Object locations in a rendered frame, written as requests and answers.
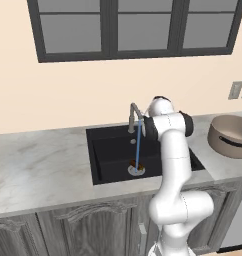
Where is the black kitchen sink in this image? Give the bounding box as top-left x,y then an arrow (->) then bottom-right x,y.
85,122 -> 206,186

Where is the blue water stream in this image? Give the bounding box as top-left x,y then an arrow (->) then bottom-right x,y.
135,119 -> 143,173

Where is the grey sink drain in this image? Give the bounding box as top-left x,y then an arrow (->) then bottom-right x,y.
127,164 -> 147,177

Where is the beige pot with black handle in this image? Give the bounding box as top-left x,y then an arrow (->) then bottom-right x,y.
207,114 -> 242,160

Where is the brown sweet potato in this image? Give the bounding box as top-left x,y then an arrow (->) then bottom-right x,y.
129,159 -> 144,170

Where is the grey wall outlet plate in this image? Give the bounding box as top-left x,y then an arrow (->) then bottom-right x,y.
227,80 -> 242,101

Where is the grey cupboard door handle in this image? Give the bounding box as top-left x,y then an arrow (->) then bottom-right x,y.
138,222 -> 148,249

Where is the dark framed window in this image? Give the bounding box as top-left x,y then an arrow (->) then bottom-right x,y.
26,0 -> 242,64

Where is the grey wooden cupboard door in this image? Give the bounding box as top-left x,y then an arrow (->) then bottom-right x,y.
136,194 -> 167,256
0,213 -> 49,256
189,181 -> 241,256
36,199 -> 139,256

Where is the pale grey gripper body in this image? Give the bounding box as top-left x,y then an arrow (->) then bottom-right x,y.
141,115 -> 148,138

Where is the grey sink tap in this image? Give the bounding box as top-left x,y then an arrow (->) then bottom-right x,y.
127,102 -> 145,135

